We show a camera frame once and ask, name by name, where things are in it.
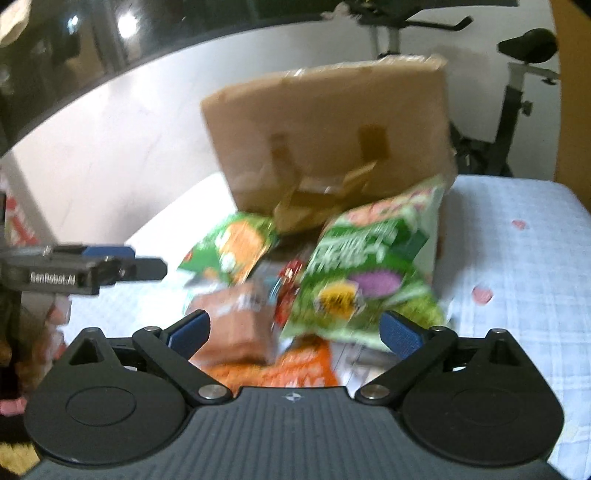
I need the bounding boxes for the orange sausage pack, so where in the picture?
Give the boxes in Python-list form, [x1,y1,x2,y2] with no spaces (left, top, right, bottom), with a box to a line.
[185,281,277,367]

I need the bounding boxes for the light green veggie ring bag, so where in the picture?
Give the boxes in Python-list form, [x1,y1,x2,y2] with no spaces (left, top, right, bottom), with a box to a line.
[281,177,447,350]

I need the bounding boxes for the green red corn snack bag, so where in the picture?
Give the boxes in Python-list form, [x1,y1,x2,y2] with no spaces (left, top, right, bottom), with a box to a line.
[178,212,277,285]

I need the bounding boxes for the orange red chip bag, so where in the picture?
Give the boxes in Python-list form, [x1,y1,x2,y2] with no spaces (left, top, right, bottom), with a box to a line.
[204,336,341,395]

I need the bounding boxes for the small red snack packet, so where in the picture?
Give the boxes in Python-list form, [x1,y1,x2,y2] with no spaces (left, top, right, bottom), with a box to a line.
[274,259,305,328]

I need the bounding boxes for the brown cardboard box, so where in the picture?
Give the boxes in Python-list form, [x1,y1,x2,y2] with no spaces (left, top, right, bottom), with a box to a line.
[201,55,458,232]

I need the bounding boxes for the black exercise bike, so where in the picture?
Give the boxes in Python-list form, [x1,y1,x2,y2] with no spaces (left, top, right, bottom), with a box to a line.
[327,1,561,180]

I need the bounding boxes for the dark window frame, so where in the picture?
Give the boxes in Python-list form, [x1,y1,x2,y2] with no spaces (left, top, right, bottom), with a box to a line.
[0,0,521,158]

